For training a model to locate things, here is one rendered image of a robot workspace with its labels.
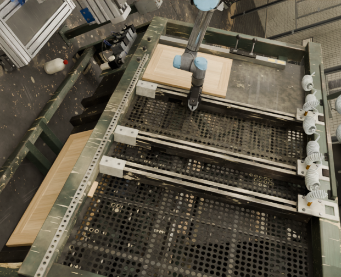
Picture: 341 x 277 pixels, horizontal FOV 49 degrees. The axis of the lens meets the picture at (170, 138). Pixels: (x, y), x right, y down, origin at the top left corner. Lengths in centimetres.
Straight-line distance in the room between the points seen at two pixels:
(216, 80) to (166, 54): 44
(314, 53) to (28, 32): 206
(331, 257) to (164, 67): 159
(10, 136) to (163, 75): 113
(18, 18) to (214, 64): 139
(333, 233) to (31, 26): 230
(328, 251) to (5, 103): 218
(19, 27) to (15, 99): 49
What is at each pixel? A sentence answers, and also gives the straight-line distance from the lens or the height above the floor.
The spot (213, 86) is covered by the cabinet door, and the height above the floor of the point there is 129.
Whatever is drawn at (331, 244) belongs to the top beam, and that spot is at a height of 190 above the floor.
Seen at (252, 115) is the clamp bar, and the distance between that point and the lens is 236.
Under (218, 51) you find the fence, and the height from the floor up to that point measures 128.
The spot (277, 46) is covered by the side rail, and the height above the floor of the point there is 164.
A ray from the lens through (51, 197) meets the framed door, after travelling 237.
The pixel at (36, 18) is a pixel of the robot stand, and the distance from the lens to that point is 297.
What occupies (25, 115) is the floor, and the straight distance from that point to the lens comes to 290.
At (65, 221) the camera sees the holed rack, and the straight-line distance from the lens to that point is 177.
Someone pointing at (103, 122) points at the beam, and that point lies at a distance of 215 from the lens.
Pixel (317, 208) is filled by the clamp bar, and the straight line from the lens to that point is 194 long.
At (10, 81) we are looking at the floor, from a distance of 290.
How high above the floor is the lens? 212
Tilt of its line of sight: 27 degrees down
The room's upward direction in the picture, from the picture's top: 78 degrees clockwise
